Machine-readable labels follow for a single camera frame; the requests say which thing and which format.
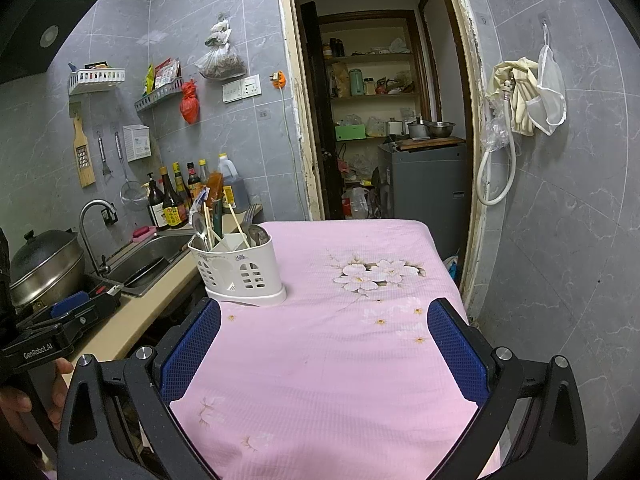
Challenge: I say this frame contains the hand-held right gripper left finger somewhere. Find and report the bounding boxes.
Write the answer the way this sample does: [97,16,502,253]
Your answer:
[56,297,222,480]

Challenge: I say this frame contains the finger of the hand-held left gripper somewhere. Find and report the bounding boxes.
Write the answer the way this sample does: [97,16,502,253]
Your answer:
[55,284,124,346]
[17,291,93,329]

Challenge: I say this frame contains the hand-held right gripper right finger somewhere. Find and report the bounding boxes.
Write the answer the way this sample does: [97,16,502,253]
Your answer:
[426,297,588,480]

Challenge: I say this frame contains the white plastic utensil holder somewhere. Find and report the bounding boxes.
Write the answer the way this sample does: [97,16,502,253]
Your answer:
[187,232,289,309]

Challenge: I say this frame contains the round metal spoon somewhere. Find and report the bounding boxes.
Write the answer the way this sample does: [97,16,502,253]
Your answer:
[248,224,270,257]

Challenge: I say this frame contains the person's left hand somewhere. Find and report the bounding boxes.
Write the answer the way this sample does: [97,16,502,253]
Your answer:
[0,358,75,441]

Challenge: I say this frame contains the beige kitchen counter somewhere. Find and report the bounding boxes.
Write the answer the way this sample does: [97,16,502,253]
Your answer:
[65,205,264,367]

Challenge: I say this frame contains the steel wok with lid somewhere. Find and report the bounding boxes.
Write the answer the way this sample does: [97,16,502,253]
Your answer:
[9,230,86,309]

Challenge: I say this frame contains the metal faucet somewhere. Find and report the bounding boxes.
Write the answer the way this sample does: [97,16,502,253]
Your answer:
[78,200,117,277]

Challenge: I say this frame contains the steel sink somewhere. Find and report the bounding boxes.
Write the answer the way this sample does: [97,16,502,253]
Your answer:
[92,230,201,297]

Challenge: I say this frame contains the dark pump bottle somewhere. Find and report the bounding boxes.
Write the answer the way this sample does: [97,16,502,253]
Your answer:
[146,172,166,231]

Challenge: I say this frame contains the metal mesh strainer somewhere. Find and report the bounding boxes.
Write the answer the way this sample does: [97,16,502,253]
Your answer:
[114,132,146,206]

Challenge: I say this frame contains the pink floral tablecloth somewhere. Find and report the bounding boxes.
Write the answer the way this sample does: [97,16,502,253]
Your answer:
[140,220,506,480]

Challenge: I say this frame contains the brown yellow label bottle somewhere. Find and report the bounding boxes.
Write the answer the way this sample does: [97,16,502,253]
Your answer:
[160,167,189,230]

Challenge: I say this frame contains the yellow cap sauce bottle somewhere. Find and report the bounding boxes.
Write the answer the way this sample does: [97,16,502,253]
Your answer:
[171,162,194,211]

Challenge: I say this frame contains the wooden grater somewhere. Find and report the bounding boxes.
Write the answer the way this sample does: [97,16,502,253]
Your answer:
[73,116,96,189]

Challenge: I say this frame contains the hanging metal peeler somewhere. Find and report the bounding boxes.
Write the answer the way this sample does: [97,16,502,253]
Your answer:
[97,135,114,177]

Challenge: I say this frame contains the grey washing machine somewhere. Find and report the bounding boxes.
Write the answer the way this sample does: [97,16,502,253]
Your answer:
[377,140,469,261]

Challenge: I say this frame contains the orange red packet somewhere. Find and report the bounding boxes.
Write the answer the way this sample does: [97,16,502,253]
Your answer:
[205,172,225,211]

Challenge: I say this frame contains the large dark liquid jug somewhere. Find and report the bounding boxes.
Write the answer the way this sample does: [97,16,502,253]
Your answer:
[217,154,250,214]

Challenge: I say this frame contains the clear plastic jug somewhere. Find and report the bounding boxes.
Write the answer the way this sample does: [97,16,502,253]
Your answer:
[342,187,371,219]

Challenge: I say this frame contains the wooden board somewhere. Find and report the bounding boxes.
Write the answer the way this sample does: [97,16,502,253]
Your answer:
[395,136,466,151]

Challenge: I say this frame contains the red plastic bag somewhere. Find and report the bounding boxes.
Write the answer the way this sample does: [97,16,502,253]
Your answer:
[180,79,200,125]

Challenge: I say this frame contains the clear plastic bag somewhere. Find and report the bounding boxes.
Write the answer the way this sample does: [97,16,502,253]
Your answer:
[482,115,511,154]

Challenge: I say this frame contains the red seasoning packets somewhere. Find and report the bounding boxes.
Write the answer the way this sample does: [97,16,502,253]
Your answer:
[154,57,181,87]

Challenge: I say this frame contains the dark wooden door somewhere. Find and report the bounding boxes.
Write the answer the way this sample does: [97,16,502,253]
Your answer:
[300,1,332,221]

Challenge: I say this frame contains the cream rubber gloves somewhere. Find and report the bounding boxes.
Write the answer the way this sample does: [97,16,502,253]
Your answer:
[486,57,541,136]

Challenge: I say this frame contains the clear bag of dried goods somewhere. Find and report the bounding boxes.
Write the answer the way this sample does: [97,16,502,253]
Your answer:
[194,17,247,81]

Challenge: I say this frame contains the black range hood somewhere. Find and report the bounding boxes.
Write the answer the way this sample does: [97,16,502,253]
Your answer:
[0,0,104,86]

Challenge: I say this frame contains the white mesh bag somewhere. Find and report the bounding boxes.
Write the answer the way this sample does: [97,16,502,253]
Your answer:
[525,24,568,137]

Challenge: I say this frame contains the wooden shelf unit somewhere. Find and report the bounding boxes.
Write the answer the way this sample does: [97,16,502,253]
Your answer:
[317,10,442,146]

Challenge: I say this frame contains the white wall box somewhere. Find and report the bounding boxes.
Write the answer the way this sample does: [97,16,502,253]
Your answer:
[122,124,152,163]

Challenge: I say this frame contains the white hose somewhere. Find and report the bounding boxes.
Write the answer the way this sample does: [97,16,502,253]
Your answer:
[476,86,518,206]

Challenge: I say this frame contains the grey wall shelf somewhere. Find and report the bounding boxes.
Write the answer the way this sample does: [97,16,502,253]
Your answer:
[134,77,182,113]

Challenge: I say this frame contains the white power cable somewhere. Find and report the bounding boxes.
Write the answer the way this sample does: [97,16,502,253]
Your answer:
[280,87,304,211]

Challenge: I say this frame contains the white wall basket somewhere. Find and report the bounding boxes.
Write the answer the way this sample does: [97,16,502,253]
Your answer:
[67,66,126,96]

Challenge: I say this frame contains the cream door frame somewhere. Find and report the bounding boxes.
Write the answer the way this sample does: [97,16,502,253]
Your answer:
[274,0,494,322]

